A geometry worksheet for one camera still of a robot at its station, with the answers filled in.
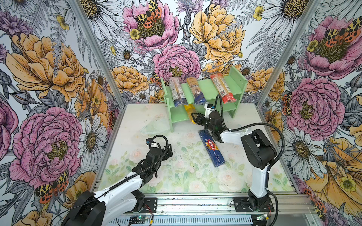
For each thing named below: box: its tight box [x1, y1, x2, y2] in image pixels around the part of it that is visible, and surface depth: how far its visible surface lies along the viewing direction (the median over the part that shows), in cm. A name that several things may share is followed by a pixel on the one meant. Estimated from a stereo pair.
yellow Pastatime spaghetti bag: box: [183, 103, 198, 124], surface depth 98 cm
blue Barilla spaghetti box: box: [198, 129, 226, 168], surface depth 93 cm
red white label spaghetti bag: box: [210, 73, 237, 104], surface depth 90 cm
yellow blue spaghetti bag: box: [186, 76, 209, 106], surface depth 87 cm
